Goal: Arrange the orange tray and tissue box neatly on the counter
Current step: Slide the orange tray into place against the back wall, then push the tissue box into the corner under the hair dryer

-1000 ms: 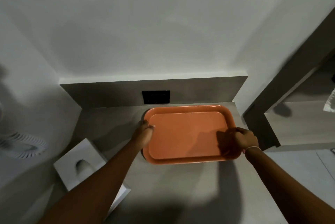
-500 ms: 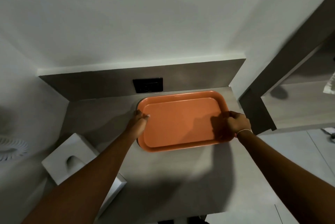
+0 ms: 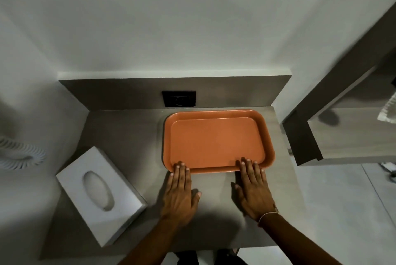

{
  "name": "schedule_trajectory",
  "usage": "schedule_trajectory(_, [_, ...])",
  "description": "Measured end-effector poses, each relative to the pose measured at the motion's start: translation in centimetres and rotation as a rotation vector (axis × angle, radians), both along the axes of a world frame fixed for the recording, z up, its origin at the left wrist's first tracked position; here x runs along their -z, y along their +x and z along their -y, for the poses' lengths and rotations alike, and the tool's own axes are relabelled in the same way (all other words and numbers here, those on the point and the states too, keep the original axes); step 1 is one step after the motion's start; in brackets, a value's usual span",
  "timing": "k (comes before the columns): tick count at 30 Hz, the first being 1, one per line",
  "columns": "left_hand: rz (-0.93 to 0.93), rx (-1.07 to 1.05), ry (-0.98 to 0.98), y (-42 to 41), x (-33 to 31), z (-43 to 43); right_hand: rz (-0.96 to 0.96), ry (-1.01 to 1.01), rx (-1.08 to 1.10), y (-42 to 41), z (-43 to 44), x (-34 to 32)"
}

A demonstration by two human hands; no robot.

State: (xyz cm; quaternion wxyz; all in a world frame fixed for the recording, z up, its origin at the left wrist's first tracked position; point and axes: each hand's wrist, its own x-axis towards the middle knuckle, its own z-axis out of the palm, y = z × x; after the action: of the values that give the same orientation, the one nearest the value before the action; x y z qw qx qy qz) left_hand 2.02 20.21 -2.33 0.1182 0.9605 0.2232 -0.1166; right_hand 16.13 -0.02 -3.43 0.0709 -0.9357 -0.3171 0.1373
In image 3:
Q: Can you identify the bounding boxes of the person's right hand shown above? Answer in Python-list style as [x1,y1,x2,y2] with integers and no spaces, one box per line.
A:
[230,157,279,224]

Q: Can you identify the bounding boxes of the person's left hand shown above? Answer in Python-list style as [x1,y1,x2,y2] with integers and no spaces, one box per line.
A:
[159,163,202,229]

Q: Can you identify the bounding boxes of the person's right forearm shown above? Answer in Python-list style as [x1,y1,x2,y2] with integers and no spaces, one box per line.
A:
[258,212,337,265]

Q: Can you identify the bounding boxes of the person's left forearm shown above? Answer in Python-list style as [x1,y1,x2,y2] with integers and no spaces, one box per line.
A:
[117,217,188,265]

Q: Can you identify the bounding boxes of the orange plastic tray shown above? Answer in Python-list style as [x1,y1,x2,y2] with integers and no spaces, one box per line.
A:
[163,109,276,174]

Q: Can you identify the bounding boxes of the person's dark trousers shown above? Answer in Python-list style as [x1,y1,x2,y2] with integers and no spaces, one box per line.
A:
[169,248,242,265]

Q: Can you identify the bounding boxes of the grey wooden cabinet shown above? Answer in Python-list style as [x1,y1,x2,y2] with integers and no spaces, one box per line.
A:
[281,11,396,168]

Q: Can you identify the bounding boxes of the white tissue box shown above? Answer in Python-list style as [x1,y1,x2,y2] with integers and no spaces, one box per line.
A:
[55,146,148,248]

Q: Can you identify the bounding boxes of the grey backsplash panel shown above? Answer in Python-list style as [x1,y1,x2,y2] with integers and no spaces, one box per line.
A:
[58,72,293,111]

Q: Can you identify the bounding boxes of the white cloth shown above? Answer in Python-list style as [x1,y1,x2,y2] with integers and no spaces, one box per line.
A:
[377,91,396,125]

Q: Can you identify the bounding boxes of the thin thread bracelet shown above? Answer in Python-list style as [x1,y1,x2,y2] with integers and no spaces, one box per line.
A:
[257,207,279,227]

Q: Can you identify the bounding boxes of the black wall socket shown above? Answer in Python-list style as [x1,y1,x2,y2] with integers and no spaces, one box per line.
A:
[162,90,197,108]

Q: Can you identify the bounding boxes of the white coiled cable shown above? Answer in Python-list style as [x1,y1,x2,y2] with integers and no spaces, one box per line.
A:
[0,136,47,171]

